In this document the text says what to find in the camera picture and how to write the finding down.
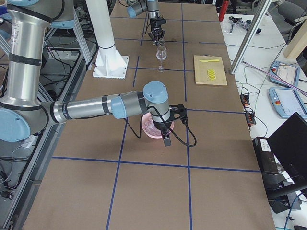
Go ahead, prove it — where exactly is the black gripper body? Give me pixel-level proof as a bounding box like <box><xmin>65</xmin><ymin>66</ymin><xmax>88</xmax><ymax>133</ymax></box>
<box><xmin>149</xmin><ymin>27</ymin><xmax>164</xmax><ymax>40</ymax></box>
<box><xmin>153</xmin><ymin>120</ymin><xmax>173</xmax><ymax>132</ymax></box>

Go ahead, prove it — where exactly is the steel double jigger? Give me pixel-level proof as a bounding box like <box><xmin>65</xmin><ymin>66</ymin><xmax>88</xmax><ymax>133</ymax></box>
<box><xmin>157</xmin><ymin>39</ymin><xmax>165</xmax><ymax>46</ymax></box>

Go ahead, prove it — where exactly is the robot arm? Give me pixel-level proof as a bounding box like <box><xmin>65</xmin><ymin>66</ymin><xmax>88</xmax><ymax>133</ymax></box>
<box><xmin>0</xmin><ymin>0</ymin><xmax>174</xmax><ymax>146</ymax></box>
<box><xmin>126</xmin><ymin>0</ymin><xmax>166</xmax><ymax>45</ymax></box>

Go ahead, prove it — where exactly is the clear ice cube pile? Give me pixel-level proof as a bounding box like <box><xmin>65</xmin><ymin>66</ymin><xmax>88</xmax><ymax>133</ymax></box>
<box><xmin>143</xmin><ymin>116</ymin><xmax>160</xmax><ymax>136</ymax></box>

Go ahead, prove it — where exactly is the clear wine glass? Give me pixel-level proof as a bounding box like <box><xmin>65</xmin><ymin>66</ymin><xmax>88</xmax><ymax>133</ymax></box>
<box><xmin>156</xmin><ymin>46</ymin><xmax>167</xmax><ymax>72</ymax></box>

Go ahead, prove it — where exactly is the pink plastic bowl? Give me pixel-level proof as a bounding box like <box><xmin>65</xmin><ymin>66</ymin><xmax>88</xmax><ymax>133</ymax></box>
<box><xmin>142</xmin><ymin>113</ymin><xmax>162</xmax><ymax>139</ymax></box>

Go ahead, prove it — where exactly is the yellow plastic knife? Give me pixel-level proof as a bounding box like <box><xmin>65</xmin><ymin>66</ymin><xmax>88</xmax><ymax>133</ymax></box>
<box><xmin>199</xmin><ymin>59</ymin><xmax>220</xmax><ymax>62</ymax></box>

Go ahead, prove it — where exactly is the bamboo cutting board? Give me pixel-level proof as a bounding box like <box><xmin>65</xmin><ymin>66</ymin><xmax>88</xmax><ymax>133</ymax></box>
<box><xmin>193</xmin><ymin>55</ymin><xmax>227</xmax><ymax>86</ymax></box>

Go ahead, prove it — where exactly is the red bottle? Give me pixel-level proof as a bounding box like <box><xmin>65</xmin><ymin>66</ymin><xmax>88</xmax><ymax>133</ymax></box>
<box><xmin>219</xmin><ymin>0</ymin><xmax>230</xmax><ymax>22</ymax></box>

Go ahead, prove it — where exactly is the black box with label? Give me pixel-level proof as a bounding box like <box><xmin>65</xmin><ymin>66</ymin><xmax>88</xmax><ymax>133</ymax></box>
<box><xmin>253</xmin><ymin>137</ymin><xmax>278</xmax><ymax>175</ymax></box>

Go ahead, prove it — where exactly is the black laptop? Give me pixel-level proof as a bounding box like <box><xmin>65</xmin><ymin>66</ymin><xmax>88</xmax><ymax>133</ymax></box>
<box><xmin>267</xmin><ymin>112</ymin><xmax>307</xmax><ymax>199</ymax></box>

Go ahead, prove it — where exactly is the blue teach pendant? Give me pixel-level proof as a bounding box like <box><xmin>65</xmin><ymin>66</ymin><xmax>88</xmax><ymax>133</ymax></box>
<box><xmin>269</xmin><ymin>87</ymin><xmax>307</xmax><ymax>119</ymax></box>
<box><xmin>269</xmin><ymin>61</ymin><xmax>301</xmax><ymax>86</ymax></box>

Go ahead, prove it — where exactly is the grey office chair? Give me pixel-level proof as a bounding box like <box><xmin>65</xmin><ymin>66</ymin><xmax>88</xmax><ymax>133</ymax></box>
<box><xmin>272</xmin><ymin>0</ymin><xmax>307</xmax><ymax>35</ymax></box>

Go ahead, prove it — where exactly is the metal rod green tip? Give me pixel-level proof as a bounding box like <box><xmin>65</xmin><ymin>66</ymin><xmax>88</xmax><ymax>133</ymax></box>
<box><xmin>241</xmin><ymin>61</ymin><xmax>307</xmax><ymax>96</ymax></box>

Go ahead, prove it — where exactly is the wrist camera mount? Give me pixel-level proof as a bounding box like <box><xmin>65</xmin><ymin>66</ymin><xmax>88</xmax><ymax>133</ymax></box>
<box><xmin>168</xmin><ymin>104</ymin><xmax>188</xmax><ymax>125</ymax></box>

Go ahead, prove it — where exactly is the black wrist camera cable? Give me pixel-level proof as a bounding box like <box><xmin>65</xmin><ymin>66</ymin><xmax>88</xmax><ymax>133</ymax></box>
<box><xmin>124</xmin><ymin>105</ymin><xmax>198</xmax><ymax>147</ymax></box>

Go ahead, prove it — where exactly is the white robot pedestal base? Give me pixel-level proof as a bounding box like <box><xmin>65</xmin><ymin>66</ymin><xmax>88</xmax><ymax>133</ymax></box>
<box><xmin>86</xmin><ymin>0</ymin><xmax>129</xmax><ymax>79</ymax></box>

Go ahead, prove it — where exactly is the aluminium frame post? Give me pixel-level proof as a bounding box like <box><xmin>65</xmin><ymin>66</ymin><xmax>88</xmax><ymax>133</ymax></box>
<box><xmin>230</xmin><ymin>0</ymin><xmax>272</xmax><ymax>74</ymax></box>

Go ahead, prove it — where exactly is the wooden post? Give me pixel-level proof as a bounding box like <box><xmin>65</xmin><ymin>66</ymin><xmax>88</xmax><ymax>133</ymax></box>
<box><xmin>283</xmin><ymin>21</ymin><xmax>307</xmax><ymax>59</ymax></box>

